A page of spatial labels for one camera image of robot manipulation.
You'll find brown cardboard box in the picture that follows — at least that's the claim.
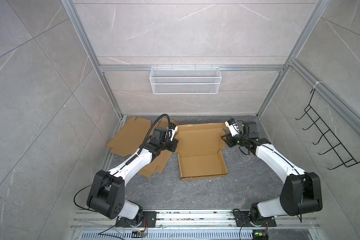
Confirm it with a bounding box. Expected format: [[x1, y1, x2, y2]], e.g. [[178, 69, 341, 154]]
[[175, 123, 228, 181]]

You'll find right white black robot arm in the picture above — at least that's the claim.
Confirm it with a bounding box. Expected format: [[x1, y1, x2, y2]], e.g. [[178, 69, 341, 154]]
[[222, 118, 323, 225]]

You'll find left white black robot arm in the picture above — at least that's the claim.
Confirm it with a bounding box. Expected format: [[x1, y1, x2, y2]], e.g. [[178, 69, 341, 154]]
[[87, 123, 179, 226]]

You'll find left flat cardboard stack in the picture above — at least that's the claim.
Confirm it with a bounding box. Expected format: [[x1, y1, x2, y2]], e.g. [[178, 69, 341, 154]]
[[106, 116, 172, 178]]

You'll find left small circuit board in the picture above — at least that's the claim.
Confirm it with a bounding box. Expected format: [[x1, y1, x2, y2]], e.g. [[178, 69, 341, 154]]
[[131, 231, 148, 239]]

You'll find small circuit board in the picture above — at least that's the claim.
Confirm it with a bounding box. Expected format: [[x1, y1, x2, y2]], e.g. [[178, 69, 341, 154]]
[[131, 231, 148, 239], [253, 230, 269, 240]]

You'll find right small circuit board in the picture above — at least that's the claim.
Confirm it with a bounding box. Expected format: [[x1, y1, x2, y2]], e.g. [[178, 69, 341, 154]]
[[253, 230, 269, 240]]

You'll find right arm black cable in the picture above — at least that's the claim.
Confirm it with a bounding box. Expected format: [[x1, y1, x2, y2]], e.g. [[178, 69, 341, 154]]
[[230, 119, 307, 223]]

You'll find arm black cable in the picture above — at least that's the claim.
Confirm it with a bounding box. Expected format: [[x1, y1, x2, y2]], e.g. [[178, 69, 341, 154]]
[[230, 119, 307, 223], [73, 113, 171, 240]]

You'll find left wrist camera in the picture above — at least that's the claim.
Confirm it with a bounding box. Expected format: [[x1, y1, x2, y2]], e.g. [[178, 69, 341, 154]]
[[168, 123, 178, 141]]

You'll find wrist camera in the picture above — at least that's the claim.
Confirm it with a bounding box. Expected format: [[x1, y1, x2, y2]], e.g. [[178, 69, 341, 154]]
[[225, 118, 240, 137], [168, 123, 178, 141]]

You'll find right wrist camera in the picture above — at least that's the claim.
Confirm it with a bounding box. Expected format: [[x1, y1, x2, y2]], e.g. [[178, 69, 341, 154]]
[[225, 118, 240, 137]]

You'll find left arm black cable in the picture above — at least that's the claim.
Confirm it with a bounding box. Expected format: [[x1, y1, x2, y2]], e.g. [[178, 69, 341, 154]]
[[73, 113, 171, 240]]

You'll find white wire mesh basket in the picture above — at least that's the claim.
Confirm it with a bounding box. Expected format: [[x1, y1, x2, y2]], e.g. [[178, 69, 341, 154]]
[[150, 67, 222, 95]]

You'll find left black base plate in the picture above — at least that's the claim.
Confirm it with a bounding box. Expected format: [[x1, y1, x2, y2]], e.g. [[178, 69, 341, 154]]
[[116, 211, 157, 228]]

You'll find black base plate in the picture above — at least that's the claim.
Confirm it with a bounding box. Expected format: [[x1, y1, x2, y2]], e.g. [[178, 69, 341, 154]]
[[232, 209, 277, 228], [116, 211, 157, 228]]

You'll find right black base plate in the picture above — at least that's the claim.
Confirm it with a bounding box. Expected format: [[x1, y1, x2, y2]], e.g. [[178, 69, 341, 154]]
[[232, 209, 277, 228]]

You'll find black wire hook rack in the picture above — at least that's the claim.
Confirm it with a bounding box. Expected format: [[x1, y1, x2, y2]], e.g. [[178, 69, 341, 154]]
[[295, 89, 360, 171]]

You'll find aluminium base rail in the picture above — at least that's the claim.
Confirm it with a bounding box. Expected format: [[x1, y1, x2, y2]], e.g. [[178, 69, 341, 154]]
[[69, 209, 321, 230]]

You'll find slotted grey cable duct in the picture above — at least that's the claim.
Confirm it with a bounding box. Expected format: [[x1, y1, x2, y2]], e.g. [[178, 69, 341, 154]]
[[78, 229, 254, 240]]

